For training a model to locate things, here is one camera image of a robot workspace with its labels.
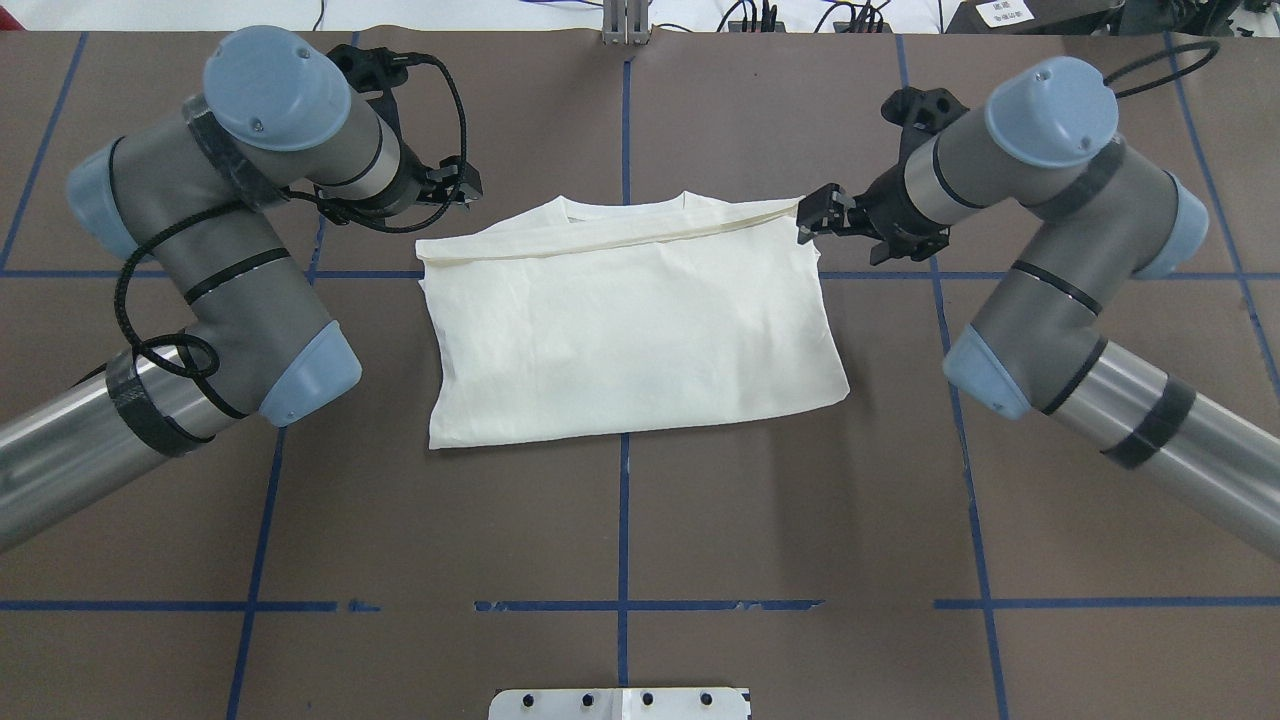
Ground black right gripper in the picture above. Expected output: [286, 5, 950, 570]
[796, 86, 969, 266]

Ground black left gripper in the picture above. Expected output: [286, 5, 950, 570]
[326, 44, 483, 219]

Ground cream long-sleeve cat shirt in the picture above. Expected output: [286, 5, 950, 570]
[416, 192, 850, 450]

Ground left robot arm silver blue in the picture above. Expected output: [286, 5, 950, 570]
[1, 26, 483, 550]

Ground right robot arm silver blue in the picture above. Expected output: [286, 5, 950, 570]
[796, 56, 1279, 557]

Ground aluminium frame post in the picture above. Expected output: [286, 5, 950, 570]
[600, 0, 652, 46]

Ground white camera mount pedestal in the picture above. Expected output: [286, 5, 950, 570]
[488, 687, 753, 719]

